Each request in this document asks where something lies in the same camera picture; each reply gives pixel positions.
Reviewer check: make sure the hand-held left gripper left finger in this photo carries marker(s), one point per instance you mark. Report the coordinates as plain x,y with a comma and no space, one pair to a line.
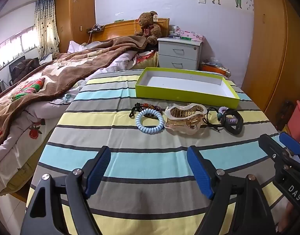
98,169

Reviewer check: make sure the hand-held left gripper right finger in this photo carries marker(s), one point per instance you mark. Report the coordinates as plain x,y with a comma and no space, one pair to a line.
199,171

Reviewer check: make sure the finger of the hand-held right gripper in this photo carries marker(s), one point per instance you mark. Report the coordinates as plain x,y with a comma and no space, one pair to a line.
290,143
268,145

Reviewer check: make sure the black fitness band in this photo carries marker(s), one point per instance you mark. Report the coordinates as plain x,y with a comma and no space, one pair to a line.
234,128

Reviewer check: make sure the champagne claw clip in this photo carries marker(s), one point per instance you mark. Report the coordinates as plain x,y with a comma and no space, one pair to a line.
186,124

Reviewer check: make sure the clear white claw clip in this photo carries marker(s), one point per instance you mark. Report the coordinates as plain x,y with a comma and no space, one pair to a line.
181,108

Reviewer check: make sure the green cardboard box lid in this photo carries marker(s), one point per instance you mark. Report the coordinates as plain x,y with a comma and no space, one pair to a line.
184,83

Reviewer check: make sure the person's right hand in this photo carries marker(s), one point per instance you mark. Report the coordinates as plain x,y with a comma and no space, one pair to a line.
285,216

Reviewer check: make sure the pink plastic bin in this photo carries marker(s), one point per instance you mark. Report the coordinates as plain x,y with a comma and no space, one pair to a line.
299,117

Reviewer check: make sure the striped tablecloth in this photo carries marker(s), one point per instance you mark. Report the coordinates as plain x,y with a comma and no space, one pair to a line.
145,151

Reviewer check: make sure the yellow mattress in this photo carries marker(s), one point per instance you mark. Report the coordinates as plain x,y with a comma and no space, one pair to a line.
20,176

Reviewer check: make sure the white floral quilt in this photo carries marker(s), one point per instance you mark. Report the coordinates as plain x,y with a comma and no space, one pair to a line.
20,132

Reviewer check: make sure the orange box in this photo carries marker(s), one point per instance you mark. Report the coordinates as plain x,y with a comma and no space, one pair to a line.
213,68

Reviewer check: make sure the brown printed blanket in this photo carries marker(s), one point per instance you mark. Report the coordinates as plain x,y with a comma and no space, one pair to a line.
66,78

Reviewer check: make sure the large wooden wardrobe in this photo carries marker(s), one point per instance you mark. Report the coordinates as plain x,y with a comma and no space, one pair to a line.
270,41

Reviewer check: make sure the red patterned pillow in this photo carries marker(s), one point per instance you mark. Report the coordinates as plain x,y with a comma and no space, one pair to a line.
146,60

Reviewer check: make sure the grey drawer nightstand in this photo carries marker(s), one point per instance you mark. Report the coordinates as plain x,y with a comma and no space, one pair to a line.
179,53

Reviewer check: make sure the dark chair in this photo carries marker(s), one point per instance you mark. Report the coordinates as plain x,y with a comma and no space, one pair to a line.
22,68

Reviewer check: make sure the pink floral box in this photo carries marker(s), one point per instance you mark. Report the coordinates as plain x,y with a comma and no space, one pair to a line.
192,36

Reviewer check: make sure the power strip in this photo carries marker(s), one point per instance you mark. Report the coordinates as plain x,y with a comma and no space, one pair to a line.
95,29

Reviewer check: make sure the small bottles on nightstand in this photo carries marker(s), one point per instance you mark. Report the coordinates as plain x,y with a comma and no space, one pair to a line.
174,32

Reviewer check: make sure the wooden bed headboard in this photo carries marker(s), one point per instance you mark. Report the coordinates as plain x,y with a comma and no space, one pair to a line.
120,27

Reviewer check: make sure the window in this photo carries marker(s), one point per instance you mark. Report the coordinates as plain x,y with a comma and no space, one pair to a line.
15,44

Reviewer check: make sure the brown teddy bear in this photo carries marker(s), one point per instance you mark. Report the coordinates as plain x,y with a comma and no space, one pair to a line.
150,27

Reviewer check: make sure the dotted curtain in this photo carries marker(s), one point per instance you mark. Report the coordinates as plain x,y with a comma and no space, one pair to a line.
46,27

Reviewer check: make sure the tall wooden cabinet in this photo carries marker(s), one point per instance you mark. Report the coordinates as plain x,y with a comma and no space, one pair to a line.
75,17

